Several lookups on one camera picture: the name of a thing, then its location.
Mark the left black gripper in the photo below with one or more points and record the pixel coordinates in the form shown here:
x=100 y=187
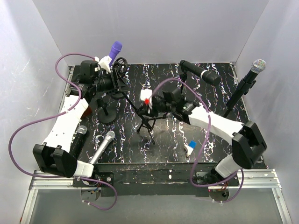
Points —
x=117 y=84

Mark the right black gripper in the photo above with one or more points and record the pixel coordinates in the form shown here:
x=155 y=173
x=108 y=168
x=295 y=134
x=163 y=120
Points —
x=145 y=112

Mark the black tripod stand with shockmount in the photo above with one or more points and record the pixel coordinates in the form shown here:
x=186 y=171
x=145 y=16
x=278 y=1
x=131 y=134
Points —
x=121 y=66

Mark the black round-base mic stand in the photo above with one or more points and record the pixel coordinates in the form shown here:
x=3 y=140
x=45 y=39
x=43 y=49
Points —
x=106 y=115

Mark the small black tripod stand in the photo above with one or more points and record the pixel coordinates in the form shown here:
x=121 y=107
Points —
x=183 y=78

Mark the black shotgun microphone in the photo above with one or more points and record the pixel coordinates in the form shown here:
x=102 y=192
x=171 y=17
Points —
x=210 y=77

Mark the black glitter microphone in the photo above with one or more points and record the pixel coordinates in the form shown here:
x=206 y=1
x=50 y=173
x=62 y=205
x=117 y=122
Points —
x=78 y=141

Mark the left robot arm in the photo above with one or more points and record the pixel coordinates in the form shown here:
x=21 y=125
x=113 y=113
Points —
x=57 y=154

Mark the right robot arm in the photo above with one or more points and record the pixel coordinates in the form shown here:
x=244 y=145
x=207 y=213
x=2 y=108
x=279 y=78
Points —
x=245 y=138

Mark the purple microphone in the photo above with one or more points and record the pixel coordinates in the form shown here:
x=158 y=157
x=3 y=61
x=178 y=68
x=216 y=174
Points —
x=115 y=50

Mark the right round-base mic stand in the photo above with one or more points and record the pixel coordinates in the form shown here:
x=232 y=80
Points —
x=242 y=89

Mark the black microphone silver grille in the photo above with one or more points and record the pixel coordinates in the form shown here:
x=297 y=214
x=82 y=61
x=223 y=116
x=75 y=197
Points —
x=257 y=67

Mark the brown wooden metronome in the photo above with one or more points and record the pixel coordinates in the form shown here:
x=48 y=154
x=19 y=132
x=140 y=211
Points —
x=87 y=112

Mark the blue white small card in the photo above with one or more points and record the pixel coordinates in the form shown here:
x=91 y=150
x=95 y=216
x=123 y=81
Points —
x=189 y=148

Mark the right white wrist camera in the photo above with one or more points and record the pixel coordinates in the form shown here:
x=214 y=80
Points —
x=146 y=97

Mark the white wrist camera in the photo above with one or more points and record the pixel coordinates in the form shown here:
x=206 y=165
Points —
x=146 y=97
x=104 y=63

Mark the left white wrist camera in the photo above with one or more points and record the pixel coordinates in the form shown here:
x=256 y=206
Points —
x=104 y=63

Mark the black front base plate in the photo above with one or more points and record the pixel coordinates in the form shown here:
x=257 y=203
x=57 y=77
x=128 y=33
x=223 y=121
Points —
x=147 y=179

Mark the aluminium frame rail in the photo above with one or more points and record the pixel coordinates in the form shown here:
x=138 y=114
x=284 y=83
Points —
x=258 y=201

